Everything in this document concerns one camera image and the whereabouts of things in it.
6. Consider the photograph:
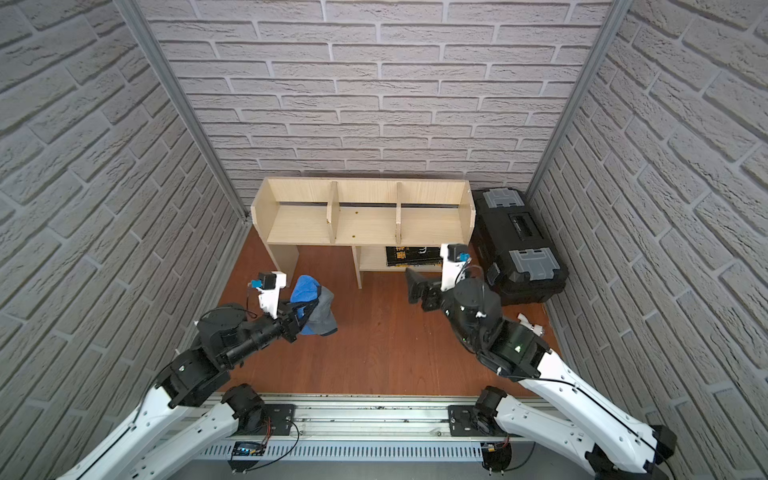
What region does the white plastic pipe fitting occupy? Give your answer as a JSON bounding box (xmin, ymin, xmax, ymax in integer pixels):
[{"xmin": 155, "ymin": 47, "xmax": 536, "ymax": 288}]
[{"xmin": 517, "ymin": 313, "xmax": 544, "ymax": 336}]

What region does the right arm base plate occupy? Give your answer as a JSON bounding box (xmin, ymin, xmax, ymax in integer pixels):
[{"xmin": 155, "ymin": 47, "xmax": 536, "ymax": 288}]
[{"xmin": 447, "ymin": 404, "xmax": 521, "ymax": 438}]

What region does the blue and grey microfibre cloth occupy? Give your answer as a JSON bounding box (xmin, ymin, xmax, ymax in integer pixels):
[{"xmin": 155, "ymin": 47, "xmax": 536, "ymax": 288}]
[{"xmin": 290, "ymin": 275, "xmax": 338, "ymax": 337}]

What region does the light wooden bookshelf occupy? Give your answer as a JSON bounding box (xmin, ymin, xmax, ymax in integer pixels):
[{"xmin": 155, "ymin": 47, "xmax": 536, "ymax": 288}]
[{"xmin": 251, "ymin": 177, "xmax": 476, "ymax": 277}]

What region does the black book with gold lettering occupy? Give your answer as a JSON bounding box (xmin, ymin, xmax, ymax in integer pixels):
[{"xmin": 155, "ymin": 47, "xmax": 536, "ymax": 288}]
[{"xmin": 385, "ymin": 246, "xmax": 442, "ymax": 267}]

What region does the small green circuit board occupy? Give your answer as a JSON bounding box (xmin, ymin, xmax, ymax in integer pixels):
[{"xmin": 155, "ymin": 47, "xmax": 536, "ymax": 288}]
[{"xmin": 231, "ymin": 441, "xmax": 267, "ymax": 459}]

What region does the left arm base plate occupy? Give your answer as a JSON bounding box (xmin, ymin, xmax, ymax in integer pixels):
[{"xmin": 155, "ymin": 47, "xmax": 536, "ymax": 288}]
[{"xmin": 224, "ymin": 403, "xmax": 296, "ymax": 437}]

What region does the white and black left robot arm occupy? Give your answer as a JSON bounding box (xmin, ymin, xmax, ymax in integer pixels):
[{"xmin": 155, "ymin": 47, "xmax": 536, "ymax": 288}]
[{"xmin": 63, "ymin": 300, "xmax": 318, "ymax": 479}]

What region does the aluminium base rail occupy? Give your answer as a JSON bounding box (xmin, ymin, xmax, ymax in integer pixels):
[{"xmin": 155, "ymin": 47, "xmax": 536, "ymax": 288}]
[{"xmin": 164, "ymin": 394, "xmax": 554, "ymax": 468}]

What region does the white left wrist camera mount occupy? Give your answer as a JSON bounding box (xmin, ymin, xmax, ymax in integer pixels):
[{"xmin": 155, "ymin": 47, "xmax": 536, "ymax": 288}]
[{"xmin": 248, "ymin": 271, "xmax": 287, "ymax": 319}]

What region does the black plastic toolbox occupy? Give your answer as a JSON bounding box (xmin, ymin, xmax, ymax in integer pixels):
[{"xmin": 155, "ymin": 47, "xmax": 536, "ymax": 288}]
[{"xmin": 471, "ymin": 188, "xmax": 569, "ymax": 305}]

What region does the black round connector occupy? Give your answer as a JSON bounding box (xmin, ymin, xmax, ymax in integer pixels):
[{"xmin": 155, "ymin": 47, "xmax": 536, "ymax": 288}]
[{"xmin": 481, "ymin": 442, "xmax": 512, "ymax": 474}]

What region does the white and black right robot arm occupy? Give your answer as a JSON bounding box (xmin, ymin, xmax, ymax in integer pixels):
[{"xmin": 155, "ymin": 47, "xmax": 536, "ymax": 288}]
[{"xmin": 405, "ymin": 268, "xmax": 677, "ymax": 479}]

